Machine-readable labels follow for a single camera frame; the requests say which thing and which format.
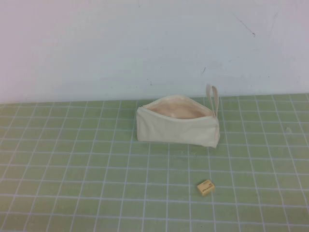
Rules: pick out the small yellow eraser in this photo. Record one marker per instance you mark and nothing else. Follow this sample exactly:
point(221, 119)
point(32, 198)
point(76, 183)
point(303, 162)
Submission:
point(205, 189)

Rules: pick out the cream fabric pencil case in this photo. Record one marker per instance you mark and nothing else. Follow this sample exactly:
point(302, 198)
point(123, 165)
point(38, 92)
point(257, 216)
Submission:
point(169, 131)

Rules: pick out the green grid cutting mat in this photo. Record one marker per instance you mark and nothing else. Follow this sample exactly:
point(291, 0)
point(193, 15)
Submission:
point(72, 169)

